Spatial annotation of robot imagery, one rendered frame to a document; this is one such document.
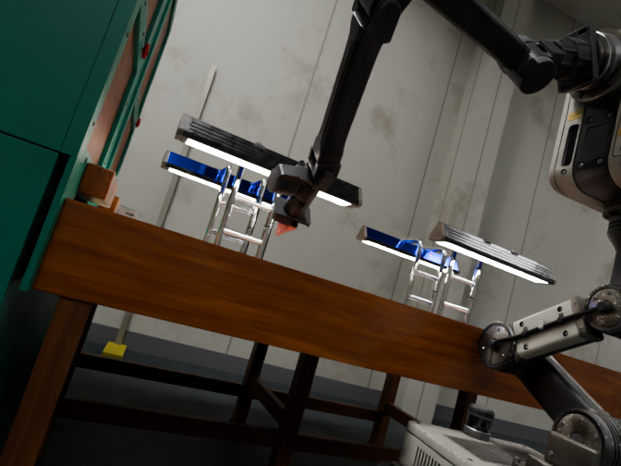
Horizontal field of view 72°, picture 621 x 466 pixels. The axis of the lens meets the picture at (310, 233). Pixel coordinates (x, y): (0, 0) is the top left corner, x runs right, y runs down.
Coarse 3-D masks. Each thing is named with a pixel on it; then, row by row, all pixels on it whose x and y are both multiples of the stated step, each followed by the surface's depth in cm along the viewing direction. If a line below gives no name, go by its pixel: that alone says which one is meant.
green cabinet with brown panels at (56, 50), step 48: (0, 0) 77; (48, 0) 80; (96, 0) 83; (144, 0) 95; (0, 48) 77; (48, 48) 80; (96, 48) 83; (0, 96) 77; (48, 96) 80; (96, 96) 83; (144, 96) 207; (48, 144) 80; (96, 144) 111
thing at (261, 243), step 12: (240, 168) 146; (240, 180) 147; (228, 204) 145; (252, 204) 148; (264, 204) 151; (228, 216) 145; (228, 228) 146; (264, 228) 150; (216, 240) 143; (252, 240) 148; (264, 240) 150
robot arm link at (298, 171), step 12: (276, 168) 100; (288, 168) 100; (300, 168) 102; (276, 180) 99; (288, 180) 100; (300, 180) 100; (312, 180) 101; (324, 180) 98; (276, 192) 101; (288, 192) 101
